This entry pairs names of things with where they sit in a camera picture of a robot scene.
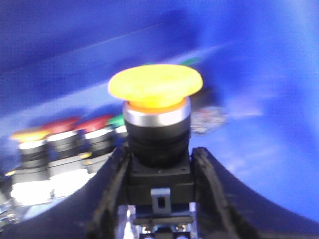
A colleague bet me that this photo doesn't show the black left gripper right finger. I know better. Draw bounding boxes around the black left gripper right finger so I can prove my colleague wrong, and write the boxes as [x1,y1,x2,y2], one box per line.
[191,147,319,239]

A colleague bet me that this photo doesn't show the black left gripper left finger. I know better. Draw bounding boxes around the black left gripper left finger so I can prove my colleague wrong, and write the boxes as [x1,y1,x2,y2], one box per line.
[1,147,130,239]

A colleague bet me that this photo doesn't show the yellow push button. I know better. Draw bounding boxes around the yellow push button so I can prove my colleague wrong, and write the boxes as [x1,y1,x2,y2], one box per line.
[108,64,203,239]
[11,127,50,184]

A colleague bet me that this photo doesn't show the red push button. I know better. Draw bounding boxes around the red push button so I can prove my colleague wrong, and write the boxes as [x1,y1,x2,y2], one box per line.
[75,114,115,174]
[42,117,84,177]

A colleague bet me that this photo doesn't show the green push button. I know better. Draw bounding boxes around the green push button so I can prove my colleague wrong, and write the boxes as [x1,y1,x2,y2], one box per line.
[179,57,200,66]
[107,114,128,138]

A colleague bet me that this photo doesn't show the blue plastic source bin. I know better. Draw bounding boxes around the blue plastic source bin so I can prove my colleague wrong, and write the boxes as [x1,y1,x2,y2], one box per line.
[0,0,319,220]

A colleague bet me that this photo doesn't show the green push button right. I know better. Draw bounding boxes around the green push button right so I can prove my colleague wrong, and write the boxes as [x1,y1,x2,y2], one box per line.
[179,57,200,66]

